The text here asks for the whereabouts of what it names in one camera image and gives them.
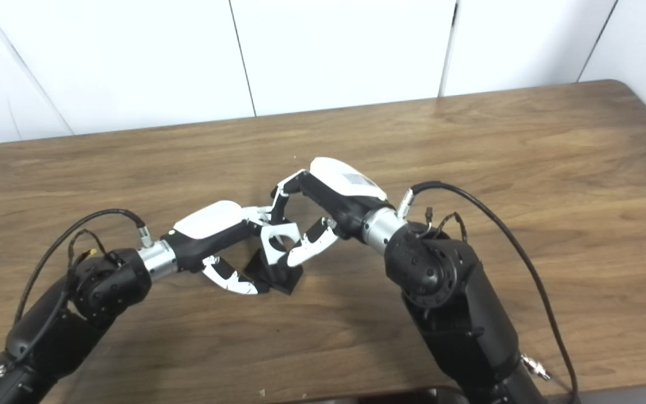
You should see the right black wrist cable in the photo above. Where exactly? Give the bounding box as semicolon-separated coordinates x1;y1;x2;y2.
396;181;582;404

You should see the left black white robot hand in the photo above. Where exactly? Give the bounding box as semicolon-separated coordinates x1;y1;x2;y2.
160;200;279;295

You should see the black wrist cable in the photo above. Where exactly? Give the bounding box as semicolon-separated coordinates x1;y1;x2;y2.
396;181;582;404
0;209;153;385

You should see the black peg with square base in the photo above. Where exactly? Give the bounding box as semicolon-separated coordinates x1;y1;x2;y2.
244;247;304;295

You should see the white square piece with hole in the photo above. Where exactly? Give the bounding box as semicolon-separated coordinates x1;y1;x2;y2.
260;223;301;267

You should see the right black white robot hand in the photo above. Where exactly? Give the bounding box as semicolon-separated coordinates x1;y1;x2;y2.
270;157;388;268

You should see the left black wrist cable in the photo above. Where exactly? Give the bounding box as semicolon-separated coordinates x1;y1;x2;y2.
0;209;153;385

